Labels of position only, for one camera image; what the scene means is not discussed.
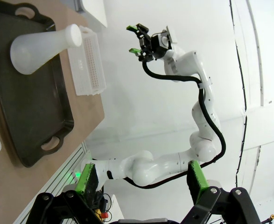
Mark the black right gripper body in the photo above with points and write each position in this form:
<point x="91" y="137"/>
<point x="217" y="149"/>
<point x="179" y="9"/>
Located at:
<point x="156" y="46"/>

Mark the aluminium table frame rail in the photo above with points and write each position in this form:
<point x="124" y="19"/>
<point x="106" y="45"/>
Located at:
<point x="64" y="168"/>

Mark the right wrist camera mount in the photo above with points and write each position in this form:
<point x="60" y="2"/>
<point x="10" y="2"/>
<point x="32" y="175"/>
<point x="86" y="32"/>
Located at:
<point x="167" y="35"/>

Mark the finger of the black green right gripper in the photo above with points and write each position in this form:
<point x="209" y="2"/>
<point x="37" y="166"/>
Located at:
<point x="141" y="29"/>
<point x="140" y="53"/>

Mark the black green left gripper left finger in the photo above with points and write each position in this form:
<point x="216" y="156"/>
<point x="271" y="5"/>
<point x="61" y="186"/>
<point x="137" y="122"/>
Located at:
<point x="90" y="179"/>

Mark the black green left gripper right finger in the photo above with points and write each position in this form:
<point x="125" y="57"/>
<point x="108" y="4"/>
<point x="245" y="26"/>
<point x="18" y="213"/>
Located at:
<point x="197" y="184"/>

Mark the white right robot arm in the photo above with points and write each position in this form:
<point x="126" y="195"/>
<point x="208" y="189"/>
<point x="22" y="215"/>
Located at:
<point x="204" y="112"/>

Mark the white wall conduit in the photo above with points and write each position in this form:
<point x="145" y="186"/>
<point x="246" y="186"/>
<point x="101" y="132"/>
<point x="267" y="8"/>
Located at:
<point x="258" y="58"/>

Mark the white plastic conical flask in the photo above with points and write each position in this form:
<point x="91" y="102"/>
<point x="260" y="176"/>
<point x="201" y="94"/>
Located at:
<point x="38" y="49"/>

